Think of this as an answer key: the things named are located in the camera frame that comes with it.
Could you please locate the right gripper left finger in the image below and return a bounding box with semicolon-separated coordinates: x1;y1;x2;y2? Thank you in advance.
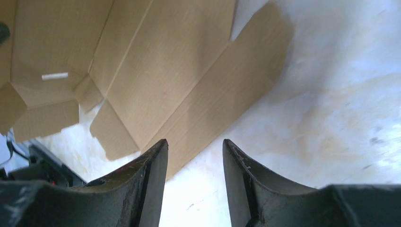
0;139;168;227

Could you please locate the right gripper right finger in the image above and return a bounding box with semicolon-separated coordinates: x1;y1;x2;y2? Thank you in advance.
223;139;401;227

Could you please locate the brown cardboard box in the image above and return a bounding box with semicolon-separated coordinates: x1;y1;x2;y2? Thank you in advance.
0;0;294;179

